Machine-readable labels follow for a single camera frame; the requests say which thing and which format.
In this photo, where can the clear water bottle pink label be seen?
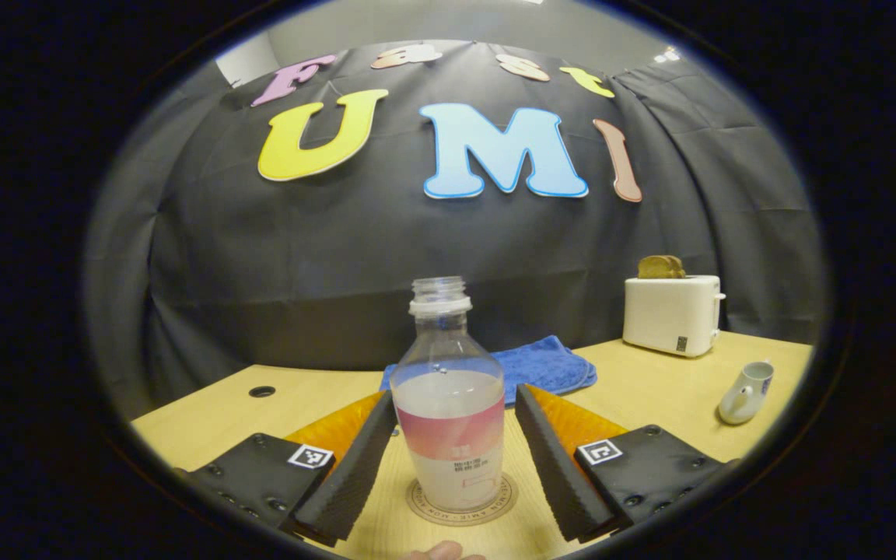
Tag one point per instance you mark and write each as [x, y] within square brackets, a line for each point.
[452, 435]

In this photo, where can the blue folded towel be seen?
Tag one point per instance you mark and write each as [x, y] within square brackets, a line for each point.
[541, 369]

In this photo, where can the white blue floral teacup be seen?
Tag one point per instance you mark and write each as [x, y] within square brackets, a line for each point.
[743, 397]

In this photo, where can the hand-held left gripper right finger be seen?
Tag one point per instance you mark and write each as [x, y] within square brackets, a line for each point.
[553, 467]

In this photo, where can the round brown coaster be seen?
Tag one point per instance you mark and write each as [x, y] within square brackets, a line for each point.
[417, 505]

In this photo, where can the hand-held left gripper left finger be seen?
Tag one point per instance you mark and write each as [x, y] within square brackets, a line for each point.
[355, 474]

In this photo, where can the white toaster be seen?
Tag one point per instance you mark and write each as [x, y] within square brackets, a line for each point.
[670, 315]

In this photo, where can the brown toast slice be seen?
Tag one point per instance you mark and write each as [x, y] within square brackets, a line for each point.
[659, 267]

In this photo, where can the black backdrop cloth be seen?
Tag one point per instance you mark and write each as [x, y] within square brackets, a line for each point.
[339, 257]

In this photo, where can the black desk grommet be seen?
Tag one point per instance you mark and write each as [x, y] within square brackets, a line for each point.
[261, 391]

